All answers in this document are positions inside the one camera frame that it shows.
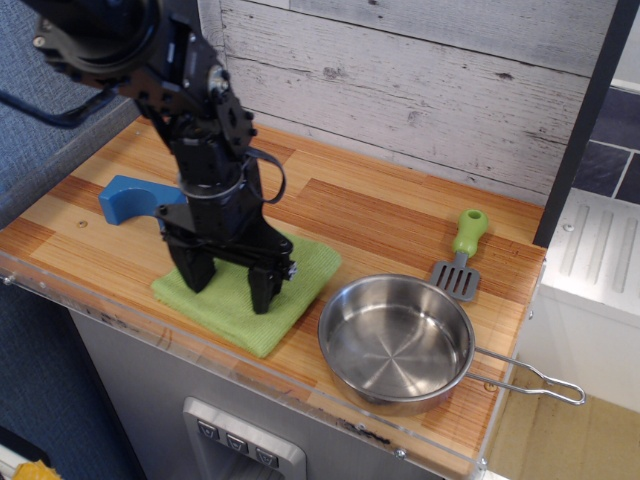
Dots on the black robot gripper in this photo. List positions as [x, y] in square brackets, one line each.
[229, 227]

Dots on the green towel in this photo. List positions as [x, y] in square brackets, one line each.
[253, 317]

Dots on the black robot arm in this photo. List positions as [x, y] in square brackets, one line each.
[154, 52]

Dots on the clear acrylic front guard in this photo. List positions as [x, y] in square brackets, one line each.
[149, 366]

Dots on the blue wooden arch block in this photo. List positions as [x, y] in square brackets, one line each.
[125, 198]

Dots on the silver button control panel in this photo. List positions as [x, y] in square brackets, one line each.
[228, 447]

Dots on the stainless steel pan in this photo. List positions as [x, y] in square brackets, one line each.
[396, 345]

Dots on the yellow black object on floor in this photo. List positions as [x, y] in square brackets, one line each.
[37, 470]

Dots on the white ribbed side cabinet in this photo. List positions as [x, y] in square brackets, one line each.
[584, 319]

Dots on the green handled grey spatula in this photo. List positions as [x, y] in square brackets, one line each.
[455, 277]

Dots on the dark right support post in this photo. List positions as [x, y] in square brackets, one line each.
[610, 54]

